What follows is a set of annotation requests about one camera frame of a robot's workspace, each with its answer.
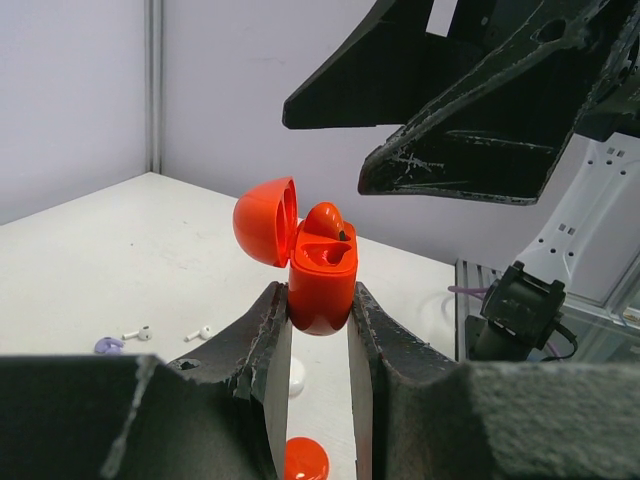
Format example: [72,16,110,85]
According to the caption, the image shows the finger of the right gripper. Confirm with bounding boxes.
[282,1,485,130]
[358,0,630,205]

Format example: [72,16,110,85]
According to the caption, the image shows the white earbud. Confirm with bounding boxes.
[121,325,153,341]
[184,325,212,342]

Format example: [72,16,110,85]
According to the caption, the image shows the white earbud case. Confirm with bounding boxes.
[288,357,306,398]

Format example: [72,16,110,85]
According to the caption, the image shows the purple earbud pair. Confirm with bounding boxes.
[94,337,125,355]

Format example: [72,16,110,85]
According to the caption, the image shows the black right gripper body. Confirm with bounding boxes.
[448,1,639,142]

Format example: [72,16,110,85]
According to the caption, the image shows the orange earbud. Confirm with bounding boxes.
[303,202,347,241]

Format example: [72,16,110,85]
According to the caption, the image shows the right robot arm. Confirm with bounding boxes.
[282,1,639,361]

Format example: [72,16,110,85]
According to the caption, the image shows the white earbud upper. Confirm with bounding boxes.
[121,325,153,341]

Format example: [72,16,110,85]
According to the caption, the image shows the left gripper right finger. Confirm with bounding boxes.
[347,284,639,479]

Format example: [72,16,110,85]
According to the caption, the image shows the orange earbud case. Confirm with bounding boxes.
[284,437,330,480]
[233,177,359,336]

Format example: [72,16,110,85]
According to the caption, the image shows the white earbud lower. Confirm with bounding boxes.
[184,325,212,342]

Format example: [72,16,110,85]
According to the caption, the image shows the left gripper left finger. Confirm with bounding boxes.
[1,282,292,479]

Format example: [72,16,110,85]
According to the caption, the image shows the aluminium mounting rail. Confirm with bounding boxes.
[454,259,502,362]

